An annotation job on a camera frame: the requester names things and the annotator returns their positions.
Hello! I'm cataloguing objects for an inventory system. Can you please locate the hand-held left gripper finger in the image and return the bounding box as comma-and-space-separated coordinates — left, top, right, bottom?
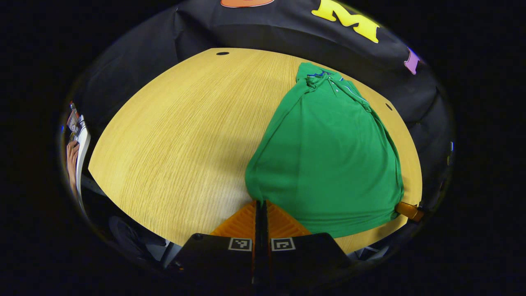
263, 200, 354, 288
168, 200, 262, 288

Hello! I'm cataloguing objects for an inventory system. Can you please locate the green T-shirt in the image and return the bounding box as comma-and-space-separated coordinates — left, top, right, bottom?
245, 62, 405, 239

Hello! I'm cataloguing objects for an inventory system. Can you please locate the white printed object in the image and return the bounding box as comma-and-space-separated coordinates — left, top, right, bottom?
66, 103, 92, 214

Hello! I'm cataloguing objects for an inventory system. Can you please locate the black backdrop cloth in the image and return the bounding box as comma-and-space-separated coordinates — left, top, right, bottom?
78, 0, 454, 198

